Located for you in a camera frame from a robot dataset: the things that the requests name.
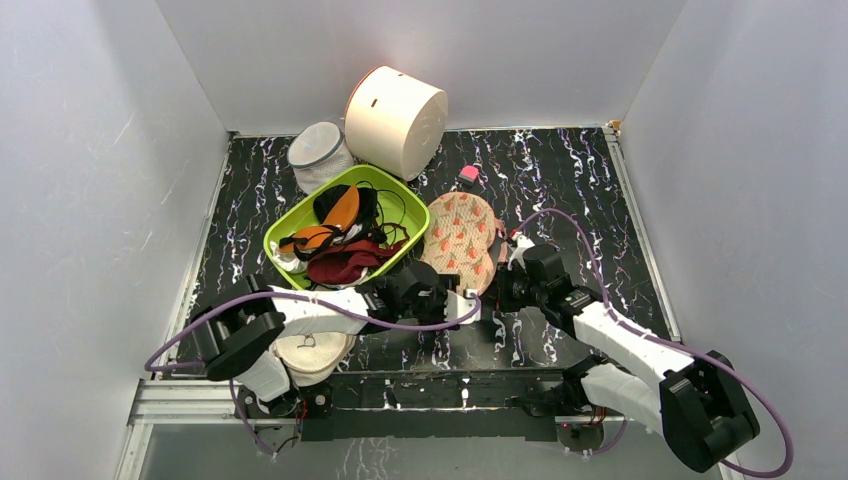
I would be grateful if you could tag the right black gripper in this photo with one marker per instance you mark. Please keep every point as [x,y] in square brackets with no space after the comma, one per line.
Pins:
[515,287]

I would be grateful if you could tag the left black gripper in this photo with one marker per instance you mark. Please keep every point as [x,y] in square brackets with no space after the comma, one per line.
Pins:
[441,291]

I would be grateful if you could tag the floral mesh laundry bag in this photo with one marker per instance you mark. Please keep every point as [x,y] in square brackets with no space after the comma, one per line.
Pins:
[466,239]

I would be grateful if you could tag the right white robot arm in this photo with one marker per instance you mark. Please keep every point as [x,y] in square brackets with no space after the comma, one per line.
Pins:
[695,404]

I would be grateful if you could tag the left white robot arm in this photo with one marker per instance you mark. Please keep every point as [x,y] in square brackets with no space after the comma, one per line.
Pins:
[234,335]

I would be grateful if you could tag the maroon bra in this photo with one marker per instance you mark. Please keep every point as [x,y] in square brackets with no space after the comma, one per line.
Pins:
[348,264]

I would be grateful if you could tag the orange black bra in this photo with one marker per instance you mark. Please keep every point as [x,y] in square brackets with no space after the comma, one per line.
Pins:
[345,214]

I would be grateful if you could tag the cream round mesh laundry bag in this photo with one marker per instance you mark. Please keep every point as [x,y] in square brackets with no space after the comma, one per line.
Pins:
[311,359]

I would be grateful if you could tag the white mesh cylindrical laundry bag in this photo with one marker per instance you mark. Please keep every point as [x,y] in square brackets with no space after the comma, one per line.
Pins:
[318,154]

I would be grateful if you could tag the green plastic bin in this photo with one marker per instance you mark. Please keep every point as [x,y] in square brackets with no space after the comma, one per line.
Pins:
[403,216]

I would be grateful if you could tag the pink small block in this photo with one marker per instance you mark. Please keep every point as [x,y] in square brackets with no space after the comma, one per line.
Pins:
[469,175]

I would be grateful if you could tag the white garment in bin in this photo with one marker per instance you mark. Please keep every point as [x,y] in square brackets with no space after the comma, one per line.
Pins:
[288,263]

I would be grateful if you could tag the white cylindrical container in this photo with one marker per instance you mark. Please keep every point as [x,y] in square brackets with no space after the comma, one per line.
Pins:
[395,121]

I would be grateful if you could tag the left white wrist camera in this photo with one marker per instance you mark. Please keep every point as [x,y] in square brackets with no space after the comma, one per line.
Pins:
[463,308]

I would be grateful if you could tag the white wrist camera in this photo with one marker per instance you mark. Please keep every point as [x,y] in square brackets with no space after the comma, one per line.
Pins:
[519,244]
[463,308]

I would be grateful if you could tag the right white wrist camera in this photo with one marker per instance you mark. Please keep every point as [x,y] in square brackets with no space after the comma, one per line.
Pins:
[519,244]

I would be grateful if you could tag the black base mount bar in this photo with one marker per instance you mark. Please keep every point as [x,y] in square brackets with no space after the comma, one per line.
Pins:
[529,404]

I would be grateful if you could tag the aluminium frame rail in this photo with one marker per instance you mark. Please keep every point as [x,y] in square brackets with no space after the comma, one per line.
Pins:
[172,402]

